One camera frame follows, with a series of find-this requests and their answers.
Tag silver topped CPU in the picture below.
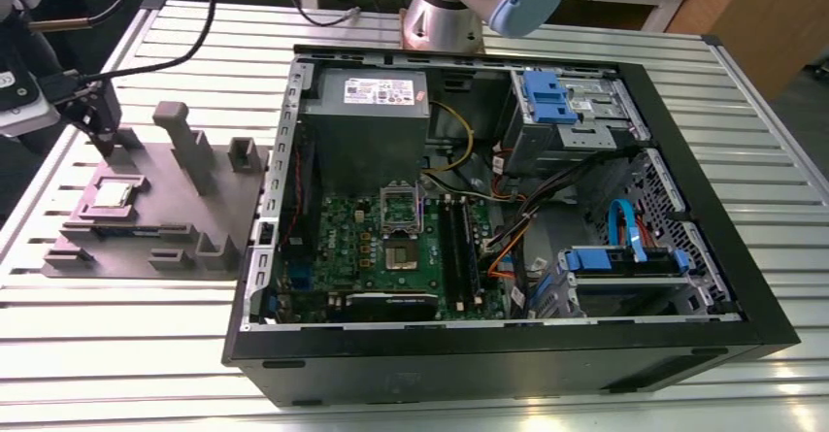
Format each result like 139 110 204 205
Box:
90 182 139 209

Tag CPU socket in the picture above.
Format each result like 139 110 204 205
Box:
381 236 426 271

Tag grey plastic parts rack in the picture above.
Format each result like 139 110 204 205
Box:
39 101 274 282

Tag grey power supply unit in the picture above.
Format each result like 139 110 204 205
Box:
300 67 433 195

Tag green motherboard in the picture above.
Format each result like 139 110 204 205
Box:
268 193 513 324

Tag black graphics card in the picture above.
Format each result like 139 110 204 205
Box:
332 289 442 324

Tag black RAM slot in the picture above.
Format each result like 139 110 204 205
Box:
439 197 469 310
457 197 486 307

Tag large blue drive latch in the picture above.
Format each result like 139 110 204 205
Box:
523 70 573 107

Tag small blue drive latch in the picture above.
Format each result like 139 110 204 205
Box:
534 101 579 125

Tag grey metal drive cage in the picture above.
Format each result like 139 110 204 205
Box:
502 65 653 176

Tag black open PC case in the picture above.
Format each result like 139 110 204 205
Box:
222 43 804 408

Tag hard disk in blue carrier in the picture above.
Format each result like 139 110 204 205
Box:
557 247 692 278

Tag grey metal disk bay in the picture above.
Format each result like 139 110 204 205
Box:
530 247 740 319

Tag wooden cabinet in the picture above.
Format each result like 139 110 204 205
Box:
666 0 829 103

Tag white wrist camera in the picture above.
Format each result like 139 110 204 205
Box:
0 60 66 137

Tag red black twisted wire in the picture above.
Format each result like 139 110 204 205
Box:
283 148 312 249

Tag yellow wire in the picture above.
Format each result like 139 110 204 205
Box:
423 100 478 174

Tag orange wire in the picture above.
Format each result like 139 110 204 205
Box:
485 222 539 282

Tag black sleeved wire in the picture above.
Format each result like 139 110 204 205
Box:
489 152 636 247

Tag blue flat wire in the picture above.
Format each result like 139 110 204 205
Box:
607 199 649 263

